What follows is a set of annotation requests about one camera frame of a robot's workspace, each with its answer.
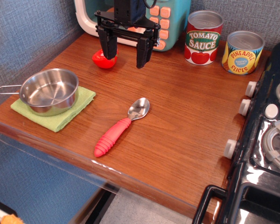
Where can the black toy stove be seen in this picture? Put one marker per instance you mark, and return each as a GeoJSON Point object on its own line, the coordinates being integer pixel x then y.
{"type": "Point", "coordinates": [252, 195]}

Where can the orange fuzzy object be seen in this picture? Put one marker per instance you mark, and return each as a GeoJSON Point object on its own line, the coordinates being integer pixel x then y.
{"type": "Point", "coordinates": [11, 219]}

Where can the teal toy microwave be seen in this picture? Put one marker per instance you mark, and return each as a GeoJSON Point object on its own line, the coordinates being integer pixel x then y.
{"type": "Point", "coordinates": [171, 15]}

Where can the spoon with red handle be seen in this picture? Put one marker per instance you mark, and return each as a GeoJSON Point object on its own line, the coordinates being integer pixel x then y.
{"type": "Point", "coordinates": [137, 110]}

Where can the pineapple slices can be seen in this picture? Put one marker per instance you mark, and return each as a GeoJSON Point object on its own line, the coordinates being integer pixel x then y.
{"type": "Point", "coordinates": [242, 52]}

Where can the stainless steel pan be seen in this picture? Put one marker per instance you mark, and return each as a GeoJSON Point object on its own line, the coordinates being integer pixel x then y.
{"type": "Point", "coordinates": [49, 92]}

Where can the tomato sauce can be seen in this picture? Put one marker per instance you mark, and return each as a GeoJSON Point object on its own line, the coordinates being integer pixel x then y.
{"type": "Point", "coordinates": [202, 37]}

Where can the green folded cloth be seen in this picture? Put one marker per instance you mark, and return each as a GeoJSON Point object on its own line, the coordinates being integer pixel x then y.
{"type": "Point", "coordinates": [57, 122]}

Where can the red toy tomato half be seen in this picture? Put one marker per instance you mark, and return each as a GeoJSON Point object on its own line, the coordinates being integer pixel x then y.
{"type": "Point", "coordinates": [101, 61]}

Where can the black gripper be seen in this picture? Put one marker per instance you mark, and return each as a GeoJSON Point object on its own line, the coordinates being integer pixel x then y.
{"type": "Point", "coordinates": [128, 21]}

